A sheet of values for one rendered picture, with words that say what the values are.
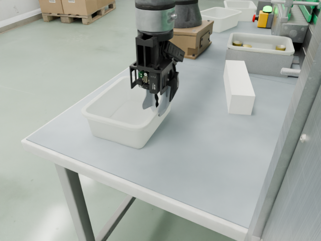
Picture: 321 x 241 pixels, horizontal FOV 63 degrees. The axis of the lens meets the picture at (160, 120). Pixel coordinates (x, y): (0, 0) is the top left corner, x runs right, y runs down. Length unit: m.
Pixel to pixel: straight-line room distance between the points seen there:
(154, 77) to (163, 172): 0.20
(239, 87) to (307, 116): 0.49
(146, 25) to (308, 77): 0.32
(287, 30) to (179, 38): 0.41
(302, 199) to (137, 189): 0.35
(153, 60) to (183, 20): 0.61
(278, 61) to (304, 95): 0.72
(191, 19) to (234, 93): 0.50
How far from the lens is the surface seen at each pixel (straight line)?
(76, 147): 0.65
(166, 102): 0.61
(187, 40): 1.08
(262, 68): 1.01
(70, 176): 0.79
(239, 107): 0.75
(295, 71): 0.54
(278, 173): 0.35
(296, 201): 0.28
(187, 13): 1.13
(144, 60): 0.55
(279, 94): 0.91
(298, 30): 1.18
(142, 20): 0.51
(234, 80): 0.81
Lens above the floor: 1.16
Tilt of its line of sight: 35 degrees down
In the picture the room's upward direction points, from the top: straight up
